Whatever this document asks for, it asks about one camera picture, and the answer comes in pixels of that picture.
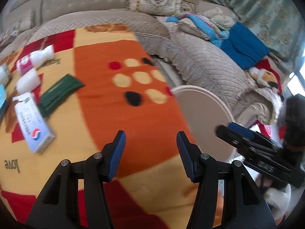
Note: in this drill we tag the right hand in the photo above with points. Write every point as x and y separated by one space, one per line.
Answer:
277 199

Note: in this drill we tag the blue folded blanket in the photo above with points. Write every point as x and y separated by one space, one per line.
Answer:
243 47

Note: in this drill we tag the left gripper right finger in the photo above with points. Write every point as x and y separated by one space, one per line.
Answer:
243 203

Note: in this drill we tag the small patterned cushion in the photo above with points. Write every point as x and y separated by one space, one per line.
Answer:
22 23

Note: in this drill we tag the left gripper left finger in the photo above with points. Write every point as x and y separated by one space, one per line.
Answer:
57 204

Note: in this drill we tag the colourful striped cloth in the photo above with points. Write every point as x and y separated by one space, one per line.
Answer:
199 26

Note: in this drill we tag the white round trash bin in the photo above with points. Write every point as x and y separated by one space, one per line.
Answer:
204 112

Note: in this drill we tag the large white cylindrical bottle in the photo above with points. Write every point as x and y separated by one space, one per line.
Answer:
5 74

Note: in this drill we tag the beige crumpled cloth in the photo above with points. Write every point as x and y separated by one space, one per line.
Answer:
218 17

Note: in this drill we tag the santa plush toy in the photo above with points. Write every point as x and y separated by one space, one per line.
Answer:
265 76

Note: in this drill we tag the white medicine box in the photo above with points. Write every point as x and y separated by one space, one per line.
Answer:
35 130

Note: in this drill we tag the orange patterned fleece blanket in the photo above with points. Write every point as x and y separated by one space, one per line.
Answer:
122 90

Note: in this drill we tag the green patterned curtain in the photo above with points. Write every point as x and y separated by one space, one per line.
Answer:
277 23

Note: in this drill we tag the beige tufted sofa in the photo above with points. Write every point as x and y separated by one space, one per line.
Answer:
197 61

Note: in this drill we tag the blue snack packet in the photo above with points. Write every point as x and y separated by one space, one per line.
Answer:
3 101

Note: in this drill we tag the pink label white bottle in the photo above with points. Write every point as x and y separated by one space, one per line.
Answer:
34 60

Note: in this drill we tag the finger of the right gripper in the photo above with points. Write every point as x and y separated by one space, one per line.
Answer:
229 136
242 131

